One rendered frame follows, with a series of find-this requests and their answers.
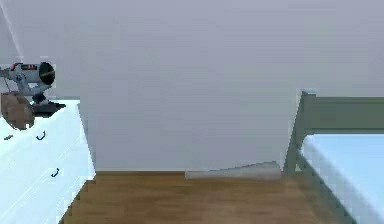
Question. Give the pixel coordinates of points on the white chest of drawers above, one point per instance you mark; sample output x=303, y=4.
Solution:
x=40, y=173

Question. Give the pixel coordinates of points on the grey desk lamp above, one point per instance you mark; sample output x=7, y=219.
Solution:
x=31, y=75

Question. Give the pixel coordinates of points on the pale blue mattress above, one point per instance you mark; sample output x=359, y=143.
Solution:
x=350, y=166

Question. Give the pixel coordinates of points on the brown box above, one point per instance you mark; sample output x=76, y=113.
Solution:
x=16, y=111

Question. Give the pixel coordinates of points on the grey-green bed frame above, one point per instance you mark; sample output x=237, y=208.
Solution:
x=333, y=113

